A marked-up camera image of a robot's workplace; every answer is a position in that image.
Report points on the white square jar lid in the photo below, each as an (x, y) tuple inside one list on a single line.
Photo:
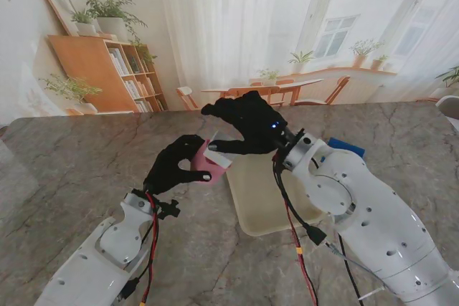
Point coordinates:
[(218, 157)]

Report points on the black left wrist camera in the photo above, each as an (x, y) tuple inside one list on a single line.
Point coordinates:
[(168, 209)]

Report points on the blue scraper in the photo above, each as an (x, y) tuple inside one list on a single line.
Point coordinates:
[(346, 144)]

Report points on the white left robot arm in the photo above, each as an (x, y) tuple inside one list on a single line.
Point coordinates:
[(93, 263)]

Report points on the cream baking tray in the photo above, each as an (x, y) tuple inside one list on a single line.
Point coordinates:
[(258, 198)]

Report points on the pink square jar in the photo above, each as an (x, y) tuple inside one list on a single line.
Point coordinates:
[(206, 168)]

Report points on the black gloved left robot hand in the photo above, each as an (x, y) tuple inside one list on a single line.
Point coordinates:
[(172, 170)]

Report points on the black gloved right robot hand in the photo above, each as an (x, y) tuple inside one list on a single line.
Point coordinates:
[(251, 127)]

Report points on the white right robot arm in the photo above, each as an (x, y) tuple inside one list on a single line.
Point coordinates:
[(369, 220)]

